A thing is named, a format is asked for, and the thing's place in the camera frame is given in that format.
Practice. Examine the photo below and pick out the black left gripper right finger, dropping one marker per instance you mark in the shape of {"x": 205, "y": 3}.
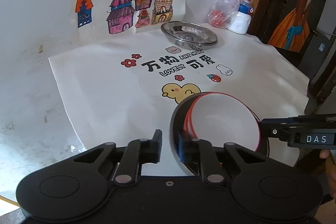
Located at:
{"x": 216, "y": 165}

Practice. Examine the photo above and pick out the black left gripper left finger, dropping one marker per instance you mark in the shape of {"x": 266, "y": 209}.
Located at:
{"x": 122, "y": 165}

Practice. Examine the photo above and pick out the shiny steel plate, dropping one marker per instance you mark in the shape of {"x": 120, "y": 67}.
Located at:
{"x": 185, "y": 34}

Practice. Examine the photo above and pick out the person's right hand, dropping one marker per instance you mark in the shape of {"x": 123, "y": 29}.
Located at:
{"x": 330, "y": 170}

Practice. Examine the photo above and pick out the large steel bowl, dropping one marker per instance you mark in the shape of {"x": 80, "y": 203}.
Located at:
{"x": 177, "y": 123}

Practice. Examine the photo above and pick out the white bowl red rim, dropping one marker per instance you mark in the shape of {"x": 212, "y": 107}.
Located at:
{"x": 220, "y": 118}

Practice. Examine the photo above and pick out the white printed table cloth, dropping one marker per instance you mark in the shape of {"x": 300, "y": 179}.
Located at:
{"x": 128, "y": 86}

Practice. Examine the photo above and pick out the white bottle blue cap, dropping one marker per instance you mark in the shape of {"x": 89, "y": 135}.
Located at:
{"x": 240, "y": 23}

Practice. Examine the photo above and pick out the clear plastic bag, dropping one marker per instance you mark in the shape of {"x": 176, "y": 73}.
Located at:
{"x": 223, "y": 12}

